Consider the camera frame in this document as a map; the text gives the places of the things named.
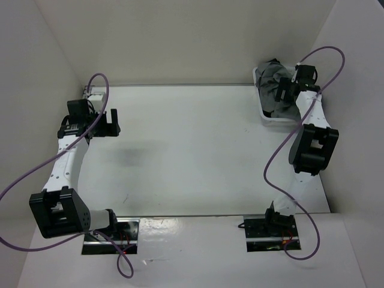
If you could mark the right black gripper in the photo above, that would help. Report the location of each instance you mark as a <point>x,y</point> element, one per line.
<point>285,84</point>

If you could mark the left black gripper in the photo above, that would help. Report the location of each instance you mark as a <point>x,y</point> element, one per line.
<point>109,129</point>

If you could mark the grey pleated skirt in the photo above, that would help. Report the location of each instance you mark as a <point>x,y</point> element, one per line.
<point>282,109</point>

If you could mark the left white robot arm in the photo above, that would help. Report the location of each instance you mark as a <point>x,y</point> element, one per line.
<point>58,208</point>

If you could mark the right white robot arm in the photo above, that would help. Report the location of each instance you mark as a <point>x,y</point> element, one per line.
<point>313,147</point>

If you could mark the white plastic basket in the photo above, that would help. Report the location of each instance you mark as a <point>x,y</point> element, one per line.
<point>273,121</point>

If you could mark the black skirt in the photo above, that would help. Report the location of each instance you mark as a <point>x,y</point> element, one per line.
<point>270,79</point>

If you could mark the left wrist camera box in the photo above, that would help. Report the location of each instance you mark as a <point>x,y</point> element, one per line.
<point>97,100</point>

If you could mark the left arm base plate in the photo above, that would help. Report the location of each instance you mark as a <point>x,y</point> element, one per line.
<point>125,237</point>

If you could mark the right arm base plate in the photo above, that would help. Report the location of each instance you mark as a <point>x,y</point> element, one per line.
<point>261,236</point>

